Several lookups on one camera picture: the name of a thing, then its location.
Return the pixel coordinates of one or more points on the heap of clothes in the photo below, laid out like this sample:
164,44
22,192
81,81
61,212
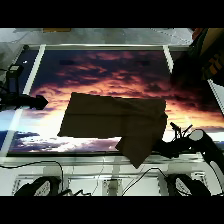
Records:
196,63

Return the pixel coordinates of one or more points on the brown garment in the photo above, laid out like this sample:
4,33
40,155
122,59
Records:
110,116

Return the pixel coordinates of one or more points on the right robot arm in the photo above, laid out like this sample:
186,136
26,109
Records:
207,144

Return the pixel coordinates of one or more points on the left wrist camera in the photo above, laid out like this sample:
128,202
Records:
14,75

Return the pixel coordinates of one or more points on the silver frame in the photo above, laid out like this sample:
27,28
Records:
110,173

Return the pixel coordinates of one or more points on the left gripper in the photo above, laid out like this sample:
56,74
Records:
37,102

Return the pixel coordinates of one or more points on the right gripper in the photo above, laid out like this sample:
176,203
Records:
167,148

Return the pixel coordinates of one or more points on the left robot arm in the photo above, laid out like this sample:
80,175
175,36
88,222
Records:
39,187

